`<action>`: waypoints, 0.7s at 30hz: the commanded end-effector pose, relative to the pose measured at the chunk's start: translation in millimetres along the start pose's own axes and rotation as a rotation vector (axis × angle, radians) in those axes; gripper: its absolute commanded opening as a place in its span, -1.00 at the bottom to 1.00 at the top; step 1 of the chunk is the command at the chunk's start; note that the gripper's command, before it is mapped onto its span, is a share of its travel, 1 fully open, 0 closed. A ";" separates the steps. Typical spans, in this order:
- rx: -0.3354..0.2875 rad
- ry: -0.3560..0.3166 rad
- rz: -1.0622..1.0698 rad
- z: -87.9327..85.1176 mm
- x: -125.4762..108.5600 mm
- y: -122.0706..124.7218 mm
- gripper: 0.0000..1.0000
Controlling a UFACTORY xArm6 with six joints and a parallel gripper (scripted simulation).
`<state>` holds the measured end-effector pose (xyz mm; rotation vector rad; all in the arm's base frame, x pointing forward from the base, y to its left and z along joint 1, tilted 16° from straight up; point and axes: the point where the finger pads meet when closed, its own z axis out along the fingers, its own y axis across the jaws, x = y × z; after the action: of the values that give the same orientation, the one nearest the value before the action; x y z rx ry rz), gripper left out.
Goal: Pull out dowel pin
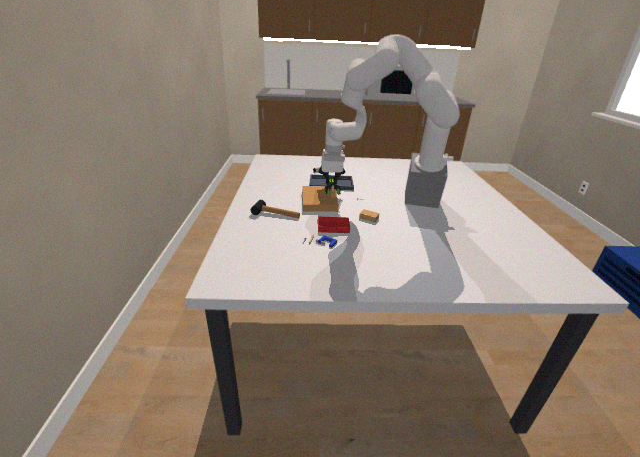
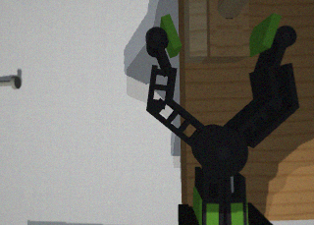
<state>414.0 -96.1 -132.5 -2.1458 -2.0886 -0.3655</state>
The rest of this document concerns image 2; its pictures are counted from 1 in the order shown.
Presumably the small light wooden block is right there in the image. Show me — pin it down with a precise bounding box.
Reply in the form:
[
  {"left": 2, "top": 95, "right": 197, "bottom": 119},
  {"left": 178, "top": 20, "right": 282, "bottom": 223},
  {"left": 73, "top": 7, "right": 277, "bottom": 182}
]
[{"left": 202, "top": 0, "right": 249, "bottom": 64}]

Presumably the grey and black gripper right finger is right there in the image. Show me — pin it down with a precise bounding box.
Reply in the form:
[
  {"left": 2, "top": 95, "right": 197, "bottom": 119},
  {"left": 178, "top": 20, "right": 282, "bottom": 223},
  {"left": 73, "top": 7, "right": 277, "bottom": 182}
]
[{"left": 247, "top": 202, "right": 273, "bottom": 225}]

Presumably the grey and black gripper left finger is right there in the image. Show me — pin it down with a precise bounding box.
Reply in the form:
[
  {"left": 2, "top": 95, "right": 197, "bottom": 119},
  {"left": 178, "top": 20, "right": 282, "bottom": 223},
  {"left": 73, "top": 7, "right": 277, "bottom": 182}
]
[{"left": 178, "top": 204, "right": 199, "bottom": 225}]

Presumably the light wooden board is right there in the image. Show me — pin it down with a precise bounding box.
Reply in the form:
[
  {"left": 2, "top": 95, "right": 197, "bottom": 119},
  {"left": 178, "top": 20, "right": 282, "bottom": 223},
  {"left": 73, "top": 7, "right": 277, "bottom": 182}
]
[{"left": 179, "top": 0, "right": 314, "bottom": 221}]

